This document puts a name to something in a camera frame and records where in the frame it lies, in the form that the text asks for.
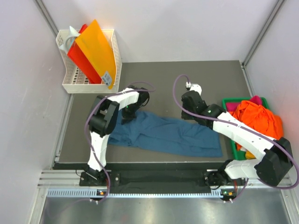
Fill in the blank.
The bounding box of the white perforated plastic basket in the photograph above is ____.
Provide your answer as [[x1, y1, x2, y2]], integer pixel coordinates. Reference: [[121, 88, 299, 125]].
[[60, 29, 122, 94]]

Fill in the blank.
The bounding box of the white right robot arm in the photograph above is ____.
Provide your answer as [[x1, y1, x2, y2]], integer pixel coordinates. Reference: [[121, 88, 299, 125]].
[[181, 90, 293, 188]]

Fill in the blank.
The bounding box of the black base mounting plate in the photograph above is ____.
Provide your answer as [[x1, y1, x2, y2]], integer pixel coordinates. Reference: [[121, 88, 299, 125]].
[[78, 161, 243, 194]]

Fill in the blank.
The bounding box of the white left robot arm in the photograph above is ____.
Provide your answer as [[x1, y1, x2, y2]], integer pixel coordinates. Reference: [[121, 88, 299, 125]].
[[84, 85, 150, 186]]

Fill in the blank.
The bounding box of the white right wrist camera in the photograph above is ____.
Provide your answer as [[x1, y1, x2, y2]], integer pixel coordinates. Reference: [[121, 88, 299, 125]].
[[185, 81, 202, 96]]

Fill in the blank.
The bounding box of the blue t shirt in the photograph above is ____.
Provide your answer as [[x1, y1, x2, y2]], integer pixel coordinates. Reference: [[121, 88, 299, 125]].
[[108, 111, 223, 158]]

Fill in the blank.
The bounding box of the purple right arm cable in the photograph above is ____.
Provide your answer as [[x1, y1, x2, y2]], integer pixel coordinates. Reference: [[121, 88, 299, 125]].
[[172, 74, 299, 203]]

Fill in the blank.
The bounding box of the grey slotted cable duct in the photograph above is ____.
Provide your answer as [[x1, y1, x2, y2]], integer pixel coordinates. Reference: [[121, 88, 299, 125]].
[[47, 188, 223, 198]]

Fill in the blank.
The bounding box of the light blue plastic ring tool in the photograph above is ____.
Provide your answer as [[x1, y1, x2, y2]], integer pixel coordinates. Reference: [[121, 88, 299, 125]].
[[59, 26, 80, 54]]

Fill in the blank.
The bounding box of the orange plastic board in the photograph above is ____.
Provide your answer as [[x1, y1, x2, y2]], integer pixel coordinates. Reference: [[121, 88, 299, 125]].
[[75, 20, 116, 89]]

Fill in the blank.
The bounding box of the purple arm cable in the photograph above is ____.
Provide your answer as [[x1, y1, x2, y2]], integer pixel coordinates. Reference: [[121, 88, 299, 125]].
[[172, 74, 299, 203], [84, 81, 157, 203]]

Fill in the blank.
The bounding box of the pink t shirt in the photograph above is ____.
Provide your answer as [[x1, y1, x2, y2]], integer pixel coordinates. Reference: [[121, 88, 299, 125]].
[[223, 96, 263, 112]]

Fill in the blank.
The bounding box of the orange t shirt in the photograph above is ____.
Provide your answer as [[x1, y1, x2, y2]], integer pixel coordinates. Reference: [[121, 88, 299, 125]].
[[226, 100, 284, 140]]

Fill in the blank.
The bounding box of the red plastic board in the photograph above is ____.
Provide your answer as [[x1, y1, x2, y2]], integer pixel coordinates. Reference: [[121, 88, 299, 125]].
[[67, 27, 102, 84]]

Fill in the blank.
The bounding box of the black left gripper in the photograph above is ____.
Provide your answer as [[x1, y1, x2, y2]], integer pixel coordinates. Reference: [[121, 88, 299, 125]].
[[121, 103, 142, 125]]

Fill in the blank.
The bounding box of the green plastic bin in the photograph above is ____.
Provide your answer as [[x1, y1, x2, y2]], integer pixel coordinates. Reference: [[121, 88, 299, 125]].
[[222, 97, 269, 161]]

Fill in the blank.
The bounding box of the yellow t shirt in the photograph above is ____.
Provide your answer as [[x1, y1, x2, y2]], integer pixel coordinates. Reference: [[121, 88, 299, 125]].
[[245, 151, 255, 160]]

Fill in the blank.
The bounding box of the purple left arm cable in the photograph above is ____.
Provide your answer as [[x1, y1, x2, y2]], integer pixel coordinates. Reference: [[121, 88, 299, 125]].
[[84, 81, 157, 203]]

